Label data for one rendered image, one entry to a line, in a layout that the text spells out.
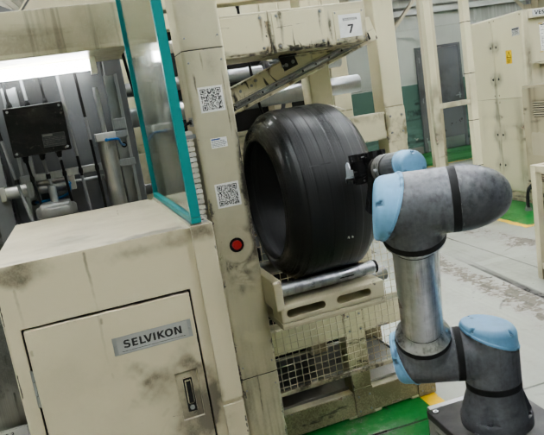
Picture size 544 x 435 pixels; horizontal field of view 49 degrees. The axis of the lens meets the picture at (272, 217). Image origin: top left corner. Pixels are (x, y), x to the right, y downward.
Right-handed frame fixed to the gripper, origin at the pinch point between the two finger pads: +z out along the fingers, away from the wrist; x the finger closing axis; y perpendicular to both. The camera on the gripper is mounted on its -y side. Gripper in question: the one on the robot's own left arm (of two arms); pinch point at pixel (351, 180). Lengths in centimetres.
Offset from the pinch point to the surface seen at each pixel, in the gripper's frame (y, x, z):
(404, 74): 151, -576, 895
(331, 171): 3.9, 4.5, 2.2
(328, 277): -29.0, 5.8, 16.9
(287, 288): -29.2, 19.7, 16.9
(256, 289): -28.5, 27.5, 24.5
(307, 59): 47, -18, 55
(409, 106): 88, -579, 903
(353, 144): 10.3, -5.0, 4.3
